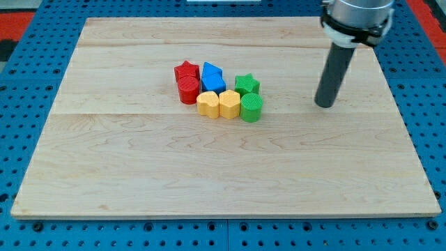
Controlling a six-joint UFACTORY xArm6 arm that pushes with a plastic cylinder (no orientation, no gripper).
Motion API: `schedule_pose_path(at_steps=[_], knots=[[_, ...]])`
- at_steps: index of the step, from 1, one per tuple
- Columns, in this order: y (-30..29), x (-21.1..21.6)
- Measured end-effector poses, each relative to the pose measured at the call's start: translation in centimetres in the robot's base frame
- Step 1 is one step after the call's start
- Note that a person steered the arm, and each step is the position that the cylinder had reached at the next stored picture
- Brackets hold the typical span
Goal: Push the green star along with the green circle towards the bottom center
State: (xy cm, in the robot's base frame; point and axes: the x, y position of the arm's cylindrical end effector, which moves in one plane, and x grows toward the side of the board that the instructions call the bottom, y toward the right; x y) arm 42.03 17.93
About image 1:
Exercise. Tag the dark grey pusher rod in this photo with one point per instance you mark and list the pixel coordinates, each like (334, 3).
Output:
(335, 68)

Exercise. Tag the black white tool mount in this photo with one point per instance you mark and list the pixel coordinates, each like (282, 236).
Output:
(349, 24)

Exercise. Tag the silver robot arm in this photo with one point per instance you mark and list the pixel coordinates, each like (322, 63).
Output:
(349, 23)

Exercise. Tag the green star block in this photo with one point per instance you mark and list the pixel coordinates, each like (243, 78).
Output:
(245, 84)

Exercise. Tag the red star block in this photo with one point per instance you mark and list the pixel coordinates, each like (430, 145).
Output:
(187, 69)

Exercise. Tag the green cylinder block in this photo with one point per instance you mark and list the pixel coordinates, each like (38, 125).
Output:
(251, 107)

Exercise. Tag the yellow hexagon block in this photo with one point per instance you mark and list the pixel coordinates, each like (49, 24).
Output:
(229, 104)

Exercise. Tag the blue cube block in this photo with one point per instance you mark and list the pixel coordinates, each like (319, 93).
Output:
(213, 83)

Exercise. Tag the blue triangle block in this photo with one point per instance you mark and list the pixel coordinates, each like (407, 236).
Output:
(210, 69)

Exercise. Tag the yellow heart block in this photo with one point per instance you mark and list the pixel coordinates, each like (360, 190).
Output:
(208, 104)

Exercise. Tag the red cylinder block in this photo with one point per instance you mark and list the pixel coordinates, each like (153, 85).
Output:
(188, 89)

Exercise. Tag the light wooden board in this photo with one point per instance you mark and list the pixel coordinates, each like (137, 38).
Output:
(119, 145)

